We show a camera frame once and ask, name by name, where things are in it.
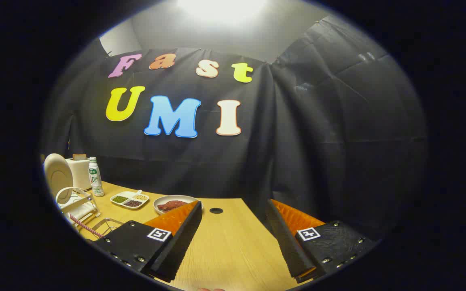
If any grey plate with meat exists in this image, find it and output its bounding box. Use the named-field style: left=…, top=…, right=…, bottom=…
left=153, top=195, right=203, bottom=215

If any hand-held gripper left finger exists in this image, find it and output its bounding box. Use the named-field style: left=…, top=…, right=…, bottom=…
left=94, top=200, right=203, bottom=283

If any metal wire basket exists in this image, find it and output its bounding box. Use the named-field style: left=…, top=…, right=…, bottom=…
left=80, top=218, right=125, bottom=239

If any white round plate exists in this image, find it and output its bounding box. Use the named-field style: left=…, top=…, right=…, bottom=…
left=44, top=153, right=74, bottom=202

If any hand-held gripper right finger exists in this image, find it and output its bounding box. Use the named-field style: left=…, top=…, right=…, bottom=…
left=265, top=198, right=379, bottom=284

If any white wire dish rack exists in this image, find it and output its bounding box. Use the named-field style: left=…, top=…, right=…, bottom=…
left=55, top=187, right=101, bottom=225

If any white green label bottle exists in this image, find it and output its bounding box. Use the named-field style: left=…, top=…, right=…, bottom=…
left=89, top=157, right=105, bottom=197

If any white divided bean dish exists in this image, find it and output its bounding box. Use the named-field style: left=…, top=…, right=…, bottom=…
left=110, top=190, right=150, bottom=209

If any black backdrop cloth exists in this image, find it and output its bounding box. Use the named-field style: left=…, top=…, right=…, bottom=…
left=41, top=16, right=430, bottom=243

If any white toaster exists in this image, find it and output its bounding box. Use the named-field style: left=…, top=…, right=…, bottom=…
left=65, top=158, right=93, bottom=190

